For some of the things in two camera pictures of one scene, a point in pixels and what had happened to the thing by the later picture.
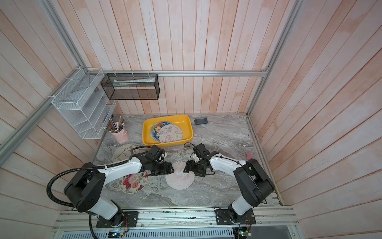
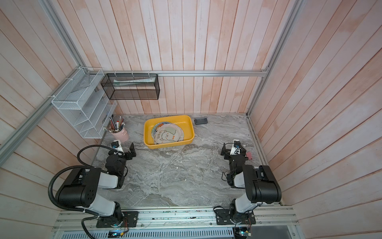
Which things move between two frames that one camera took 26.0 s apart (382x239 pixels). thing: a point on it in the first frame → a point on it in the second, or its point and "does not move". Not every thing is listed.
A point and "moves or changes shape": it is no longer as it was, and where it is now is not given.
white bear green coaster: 123,152 moves or changes shape
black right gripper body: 197,167 → 232,159
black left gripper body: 160,169 → 123,160
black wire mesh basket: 131,86 does not move
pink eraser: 249,155 does not move
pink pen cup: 117,129 does not move
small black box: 200,120 does not move
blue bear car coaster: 155,128 does not move
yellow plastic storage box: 166,130 does not move
